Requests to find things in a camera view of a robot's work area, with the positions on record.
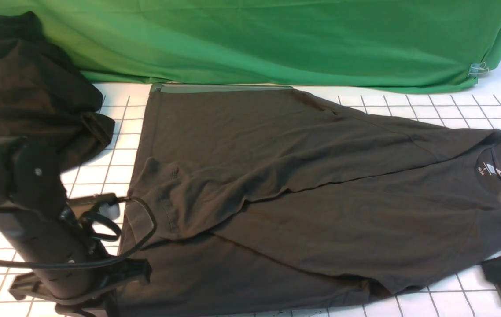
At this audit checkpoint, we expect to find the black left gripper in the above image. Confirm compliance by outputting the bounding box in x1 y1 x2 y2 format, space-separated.
0 211 152 317

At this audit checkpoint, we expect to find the gray long-sleeve top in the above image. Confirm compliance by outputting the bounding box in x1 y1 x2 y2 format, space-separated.
118 89 501 317

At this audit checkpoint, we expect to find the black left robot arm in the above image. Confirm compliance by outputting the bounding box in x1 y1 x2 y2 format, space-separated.
0 138 157 317

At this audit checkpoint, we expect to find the black crumpled garment pile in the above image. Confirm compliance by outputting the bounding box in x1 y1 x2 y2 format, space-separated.
0 11 115 171

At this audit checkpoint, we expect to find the silver binder clip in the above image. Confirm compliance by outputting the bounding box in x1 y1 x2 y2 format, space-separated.
467 62 490 78

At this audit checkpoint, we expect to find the green backdrop cloth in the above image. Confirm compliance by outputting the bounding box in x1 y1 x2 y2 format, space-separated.
0 0 501 94

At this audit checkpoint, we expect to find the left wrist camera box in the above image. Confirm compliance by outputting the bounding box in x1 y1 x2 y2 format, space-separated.
67 193 121 221

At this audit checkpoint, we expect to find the gray metal table rail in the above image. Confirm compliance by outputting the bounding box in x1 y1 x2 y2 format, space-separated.
150 83 294 94

